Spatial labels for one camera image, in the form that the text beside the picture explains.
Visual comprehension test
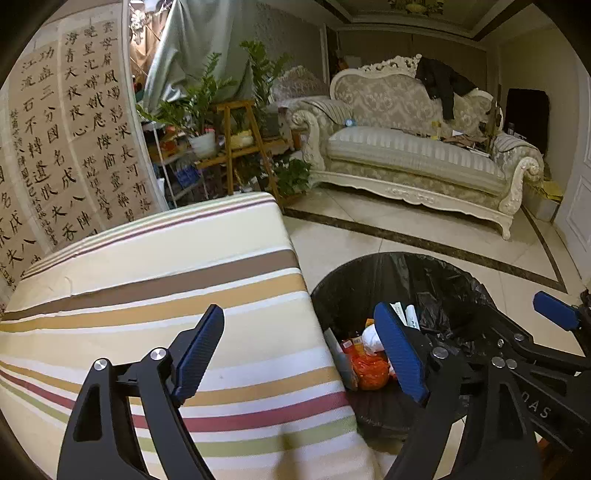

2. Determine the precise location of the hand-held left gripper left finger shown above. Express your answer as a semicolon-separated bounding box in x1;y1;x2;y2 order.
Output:
56;304;226;480

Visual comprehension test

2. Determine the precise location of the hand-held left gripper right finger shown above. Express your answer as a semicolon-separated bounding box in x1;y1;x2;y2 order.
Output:
373;302;541;480

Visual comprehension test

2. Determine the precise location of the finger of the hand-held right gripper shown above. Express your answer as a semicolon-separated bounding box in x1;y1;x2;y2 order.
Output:
532;290;591;365
455;316;573;370

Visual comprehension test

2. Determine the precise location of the white tissue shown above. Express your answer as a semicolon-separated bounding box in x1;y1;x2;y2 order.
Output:
361;323;386;356

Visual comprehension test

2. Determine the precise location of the orange plastic bag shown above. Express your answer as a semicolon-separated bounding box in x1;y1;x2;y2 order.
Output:
351;353;391;391

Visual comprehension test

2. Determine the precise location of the teal tube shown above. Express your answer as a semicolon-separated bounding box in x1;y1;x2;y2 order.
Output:
325;328;358;391

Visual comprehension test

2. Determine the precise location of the black lined trash bin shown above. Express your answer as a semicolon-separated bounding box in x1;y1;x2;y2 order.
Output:
310;251;502;439

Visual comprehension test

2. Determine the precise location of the white door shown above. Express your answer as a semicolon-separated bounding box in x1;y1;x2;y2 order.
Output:
554;157;591;287

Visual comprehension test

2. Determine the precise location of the striped tablecloth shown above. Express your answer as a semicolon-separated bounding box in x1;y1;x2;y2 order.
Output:
0;191;384;480

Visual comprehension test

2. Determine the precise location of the grey box with yellow paper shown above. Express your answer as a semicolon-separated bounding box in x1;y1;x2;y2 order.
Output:
524;180;564;222

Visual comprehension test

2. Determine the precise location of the ornate white grey sofa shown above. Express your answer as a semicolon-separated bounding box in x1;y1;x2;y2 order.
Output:
291;55;546;241

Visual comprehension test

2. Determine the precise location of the pile of papers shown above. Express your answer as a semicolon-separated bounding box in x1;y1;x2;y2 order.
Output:
429;129;492;155

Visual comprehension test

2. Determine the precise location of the small leafy green plant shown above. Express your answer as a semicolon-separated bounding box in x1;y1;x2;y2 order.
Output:
272;157;312;197

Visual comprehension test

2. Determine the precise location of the green plant in white pot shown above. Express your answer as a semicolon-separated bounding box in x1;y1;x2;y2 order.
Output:
136;53;241;160

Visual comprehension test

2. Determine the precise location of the calligraphy screen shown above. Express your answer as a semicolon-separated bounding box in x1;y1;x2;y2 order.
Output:
0;138;42;296

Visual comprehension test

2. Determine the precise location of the wooden plant stand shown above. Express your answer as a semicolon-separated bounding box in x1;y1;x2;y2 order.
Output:
196;99;296;208

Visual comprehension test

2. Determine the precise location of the calligraphy paper sheet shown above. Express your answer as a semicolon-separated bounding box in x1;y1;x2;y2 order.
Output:
60;0;167;241
9;41;100;252

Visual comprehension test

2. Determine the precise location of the black jacket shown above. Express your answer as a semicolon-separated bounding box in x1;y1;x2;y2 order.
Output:
414;56;478;121

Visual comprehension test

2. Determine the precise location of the ornate grey armchair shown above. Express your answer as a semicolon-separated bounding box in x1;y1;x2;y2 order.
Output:
270;65;331;139

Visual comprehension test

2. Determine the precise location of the tall green plant dark pot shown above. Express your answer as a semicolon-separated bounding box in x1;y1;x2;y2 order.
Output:
239;41;291;137

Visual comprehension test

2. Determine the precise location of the grey curtain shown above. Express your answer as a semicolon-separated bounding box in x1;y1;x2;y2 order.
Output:
139;0;278;104

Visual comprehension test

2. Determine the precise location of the white wire shelf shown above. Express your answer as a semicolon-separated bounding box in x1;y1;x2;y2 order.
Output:
143;122;204;208

